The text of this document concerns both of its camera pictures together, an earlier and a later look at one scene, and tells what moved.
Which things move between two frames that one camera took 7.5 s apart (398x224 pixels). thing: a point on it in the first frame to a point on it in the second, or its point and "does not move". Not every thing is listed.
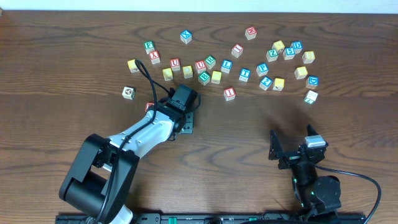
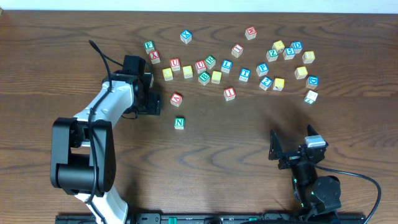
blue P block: x=262 y=70 does not move
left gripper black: x=189 y=123 to x=154 y=104
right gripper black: x=292 y=157 does not move
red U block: x=175 y=64 does not move
